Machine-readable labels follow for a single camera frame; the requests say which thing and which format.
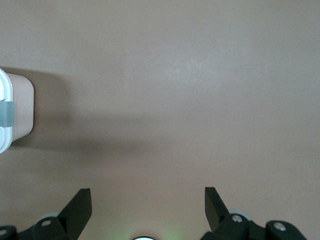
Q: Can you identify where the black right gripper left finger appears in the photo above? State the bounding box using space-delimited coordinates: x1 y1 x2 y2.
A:
0 187 93 240

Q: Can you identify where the white box lid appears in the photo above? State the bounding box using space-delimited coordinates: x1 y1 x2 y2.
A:
0 66 15 155

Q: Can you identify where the pale pink plastic box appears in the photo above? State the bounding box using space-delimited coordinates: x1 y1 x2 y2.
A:
6 72 35 143

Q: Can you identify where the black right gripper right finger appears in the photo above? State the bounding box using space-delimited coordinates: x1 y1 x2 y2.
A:
201 186 308 240

